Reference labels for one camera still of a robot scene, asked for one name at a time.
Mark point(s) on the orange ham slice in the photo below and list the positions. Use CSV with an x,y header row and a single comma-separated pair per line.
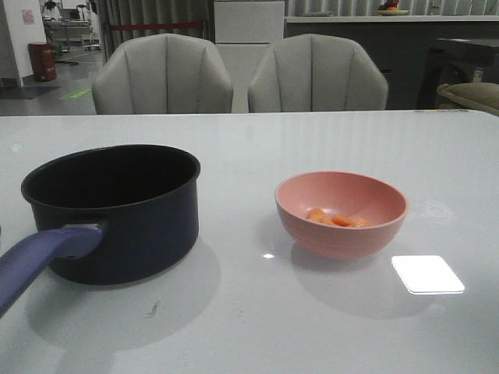
x,y
316,215
359,222
340,220

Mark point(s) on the pink bowl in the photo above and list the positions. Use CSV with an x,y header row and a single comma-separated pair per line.
x,y
344,193

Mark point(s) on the right beige chair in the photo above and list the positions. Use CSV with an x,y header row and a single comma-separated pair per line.
x,y
313,72

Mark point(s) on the beige chair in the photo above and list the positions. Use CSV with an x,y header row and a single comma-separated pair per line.
x,y
163,74
313,72

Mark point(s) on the dark blue saucepan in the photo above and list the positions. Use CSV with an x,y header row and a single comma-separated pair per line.
x,y
106,216

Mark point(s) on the left beige chair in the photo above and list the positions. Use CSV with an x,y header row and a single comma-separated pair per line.
x,y
163,74

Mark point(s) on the white cabinet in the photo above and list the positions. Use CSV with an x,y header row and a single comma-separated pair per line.
x,y
242,30

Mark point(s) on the red barrier belt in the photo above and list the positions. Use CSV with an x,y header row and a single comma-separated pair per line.
x,y
158,26

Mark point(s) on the grey counter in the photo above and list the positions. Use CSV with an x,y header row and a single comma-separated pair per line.
x,y
397,44

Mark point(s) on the fruit plate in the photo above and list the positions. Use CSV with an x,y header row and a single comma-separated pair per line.
x,y
390,8

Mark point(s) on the red trash bin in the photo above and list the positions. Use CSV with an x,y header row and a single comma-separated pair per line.
x,y
42,61

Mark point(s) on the beige cushion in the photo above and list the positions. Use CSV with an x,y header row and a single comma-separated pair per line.
x,y
469,96

